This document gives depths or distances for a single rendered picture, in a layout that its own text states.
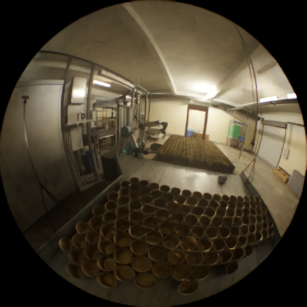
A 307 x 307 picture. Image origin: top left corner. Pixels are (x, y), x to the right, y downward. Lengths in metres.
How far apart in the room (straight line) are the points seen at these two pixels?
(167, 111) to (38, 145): 10.05
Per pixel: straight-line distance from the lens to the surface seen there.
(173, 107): 10.23
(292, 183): 7.58
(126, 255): 0.49
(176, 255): 0.50
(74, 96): 1.88
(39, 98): 1.98
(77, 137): 2.49
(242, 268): 0.67
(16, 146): 1.95
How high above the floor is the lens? 1.56
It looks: 21 degrees down
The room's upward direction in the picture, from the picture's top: 4 degrees clockwise
